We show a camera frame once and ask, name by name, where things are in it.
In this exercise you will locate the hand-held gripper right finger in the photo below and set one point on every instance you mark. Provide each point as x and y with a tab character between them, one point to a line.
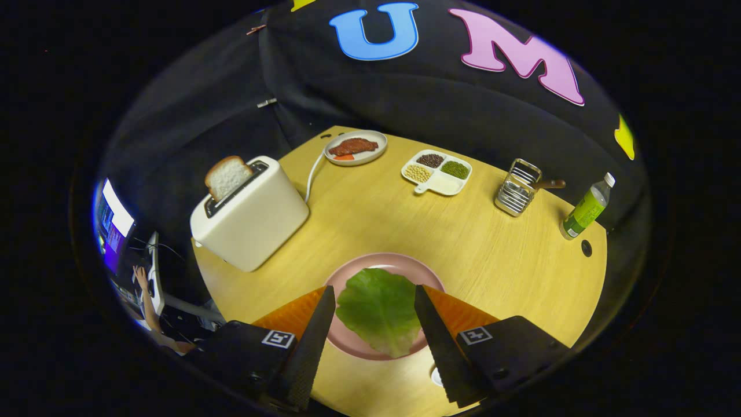
446	359

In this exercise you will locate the brown meat slice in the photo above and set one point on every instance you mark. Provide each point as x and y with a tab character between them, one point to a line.
353	146

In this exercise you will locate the silver cloth clip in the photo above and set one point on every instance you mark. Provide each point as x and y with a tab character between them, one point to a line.
267	103

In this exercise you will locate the toasted bread slice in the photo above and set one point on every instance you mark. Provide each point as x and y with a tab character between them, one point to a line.
227	176

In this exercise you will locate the green lettuce leaf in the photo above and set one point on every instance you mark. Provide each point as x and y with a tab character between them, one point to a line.
376	313

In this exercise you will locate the small white meat plate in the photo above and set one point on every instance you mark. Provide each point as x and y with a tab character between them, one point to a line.
376	152

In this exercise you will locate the orange carrot slice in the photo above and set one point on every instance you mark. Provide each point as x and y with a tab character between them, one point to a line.
344	157

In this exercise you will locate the green label plastic bottle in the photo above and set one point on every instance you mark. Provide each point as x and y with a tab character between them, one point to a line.
584	211

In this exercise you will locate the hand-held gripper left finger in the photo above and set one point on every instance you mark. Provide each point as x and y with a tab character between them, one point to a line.
307	359

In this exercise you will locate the computer monitor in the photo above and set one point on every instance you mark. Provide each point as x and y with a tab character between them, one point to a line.
116	214

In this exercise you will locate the pink round plate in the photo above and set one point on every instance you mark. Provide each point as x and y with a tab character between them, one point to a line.
399	262

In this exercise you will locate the white divided dish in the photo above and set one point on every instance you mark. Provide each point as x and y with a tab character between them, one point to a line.
446	184

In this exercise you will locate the pink cloth clip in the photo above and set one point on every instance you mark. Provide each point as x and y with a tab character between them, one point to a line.
256	29

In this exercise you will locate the yellow bean pile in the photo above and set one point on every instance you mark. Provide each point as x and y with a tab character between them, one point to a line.
418	173

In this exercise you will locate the dark bean pile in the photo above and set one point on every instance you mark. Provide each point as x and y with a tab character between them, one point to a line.
430	160

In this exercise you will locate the white square plate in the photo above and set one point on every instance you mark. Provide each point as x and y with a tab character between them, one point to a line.
436	377

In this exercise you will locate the white toaster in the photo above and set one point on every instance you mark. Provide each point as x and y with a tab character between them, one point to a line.
255	226

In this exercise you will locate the green bean pile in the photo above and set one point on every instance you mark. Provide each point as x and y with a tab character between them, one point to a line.
455	169

